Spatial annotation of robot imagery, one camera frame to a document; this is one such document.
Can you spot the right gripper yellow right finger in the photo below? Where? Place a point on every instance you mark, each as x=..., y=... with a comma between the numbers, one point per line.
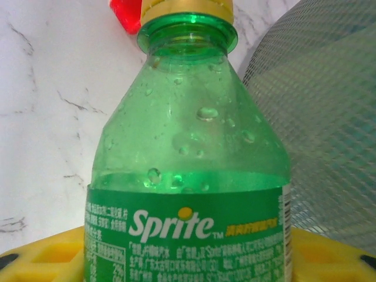
x=326, y=258

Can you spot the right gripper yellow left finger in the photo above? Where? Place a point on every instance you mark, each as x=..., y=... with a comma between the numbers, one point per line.
x=44, y=258

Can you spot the green Sprite bottle yellow cap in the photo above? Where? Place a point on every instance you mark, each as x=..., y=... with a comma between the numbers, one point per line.
x=188, y=147

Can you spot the grey metal mesh bin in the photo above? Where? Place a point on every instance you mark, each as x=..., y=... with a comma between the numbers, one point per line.
x=323, y=117

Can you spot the red bottle cap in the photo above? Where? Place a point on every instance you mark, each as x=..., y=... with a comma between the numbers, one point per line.
x=124, y=14

